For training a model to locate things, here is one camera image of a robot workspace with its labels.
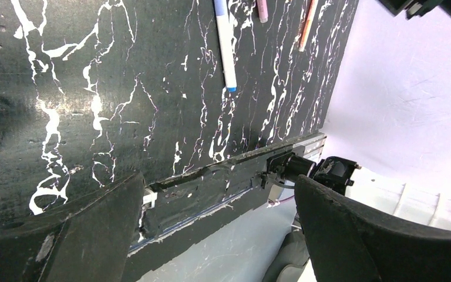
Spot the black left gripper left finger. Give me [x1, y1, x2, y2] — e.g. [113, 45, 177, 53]
[0, 173, 144, 281]

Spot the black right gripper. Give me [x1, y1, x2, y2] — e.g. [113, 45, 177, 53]
[377, 0, 451, 36]

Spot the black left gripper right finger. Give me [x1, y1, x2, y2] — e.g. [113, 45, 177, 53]
[294, 175, 451, 281]

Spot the orange red pen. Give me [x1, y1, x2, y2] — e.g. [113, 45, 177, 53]
[298, 0, 319, 52]

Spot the pink translucent pen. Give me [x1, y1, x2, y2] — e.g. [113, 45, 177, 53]
[256, 0, 268, 24]

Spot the light blue capped marker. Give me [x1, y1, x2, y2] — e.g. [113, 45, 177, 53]
[214, 0, 237, 92]

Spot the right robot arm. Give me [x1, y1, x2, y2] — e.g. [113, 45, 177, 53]
[323, 1, 451, 230]

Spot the aluminium front rail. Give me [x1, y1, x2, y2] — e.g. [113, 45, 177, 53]
[292, 133, 327, 163]

